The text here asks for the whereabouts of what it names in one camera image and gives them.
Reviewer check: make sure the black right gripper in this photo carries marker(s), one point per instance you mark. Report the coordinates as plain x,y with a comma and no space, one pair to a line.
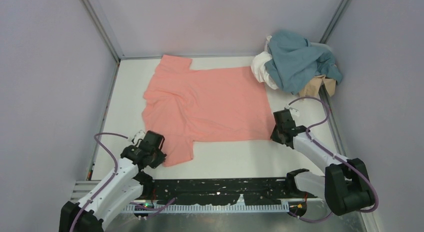
278,132

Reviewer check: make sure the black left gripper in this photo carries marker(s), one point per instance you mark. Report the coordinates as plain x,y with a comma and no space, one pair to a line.
157,156

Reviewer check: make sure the pink t-shirt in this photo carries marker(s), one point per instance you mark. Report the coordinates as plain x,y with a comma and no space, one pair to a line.
208,105

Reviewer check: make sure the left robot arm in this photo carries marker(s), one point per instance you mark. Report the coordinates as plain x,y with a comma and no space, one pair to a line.
126,182

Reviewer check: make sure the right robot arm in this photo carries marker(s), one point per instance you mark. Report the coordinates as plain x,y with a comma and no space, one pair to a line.
345,185

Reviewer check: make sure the beige t-shirt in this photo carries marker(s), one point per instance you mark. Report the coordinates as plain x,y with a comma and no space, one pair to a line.
312,88

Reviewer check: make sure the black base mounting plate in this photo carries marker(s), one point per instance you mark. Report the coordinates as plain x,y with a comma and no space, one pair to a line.
217,192

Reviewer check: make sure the white t-shirt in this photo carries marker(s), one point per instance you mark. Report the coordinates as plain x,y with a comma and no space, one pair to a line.
258,67

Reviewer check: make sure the blue t-shirt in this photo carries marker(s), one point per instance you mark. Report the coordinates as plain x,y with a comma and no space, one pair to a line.
295,61

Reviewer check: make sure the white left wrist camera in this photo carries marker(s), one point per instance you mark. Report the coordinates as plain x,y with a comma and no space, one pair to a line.
137,136

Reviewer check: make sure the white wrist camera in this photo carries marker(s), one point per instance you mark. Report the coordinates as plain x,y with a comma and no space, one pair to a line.
137,136
293,111

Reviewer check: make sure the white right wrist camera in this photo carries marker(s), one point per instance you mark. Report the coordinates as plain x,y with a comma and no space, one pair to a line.
293,111

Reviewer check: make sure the white slotted cable duct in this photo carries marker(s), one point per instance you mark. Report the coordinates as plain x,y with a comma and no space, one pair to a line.
235,208

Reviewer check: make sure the left aluminium corner post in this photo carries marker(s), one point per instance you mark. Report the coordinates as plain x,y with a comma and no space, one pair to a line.
93,15

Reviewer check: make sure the aluminium corner post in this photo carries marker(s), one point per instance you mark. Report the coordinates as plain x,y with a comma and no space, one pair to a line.
93,15
335,19

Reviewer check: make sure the right aluminium corner post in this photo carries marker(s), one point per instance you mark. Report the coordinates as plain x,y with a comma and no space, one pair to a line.
335,19

